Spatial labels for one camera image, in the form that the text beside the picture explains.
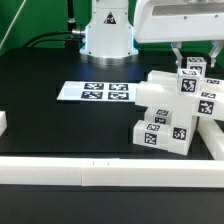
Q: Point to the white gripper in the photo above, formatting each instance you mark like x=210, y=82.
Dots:
x=176, y=21

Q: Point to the white tagged cube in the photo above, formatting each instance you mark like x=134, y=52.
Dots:
x=197, y=63
x=188, y=81

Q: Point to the white chair back frame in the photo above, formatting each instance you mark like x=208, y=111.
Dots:
x=160, y=90

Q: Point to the white chair seat part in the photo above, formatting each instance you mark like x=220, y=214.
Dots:
x=176, y=135

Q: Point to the white U-shaped fence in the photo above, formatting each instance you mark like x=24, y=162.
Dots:
x=111, y=172

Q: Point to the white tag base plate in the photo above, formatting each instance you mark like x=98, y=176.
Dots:
x=98, y=91

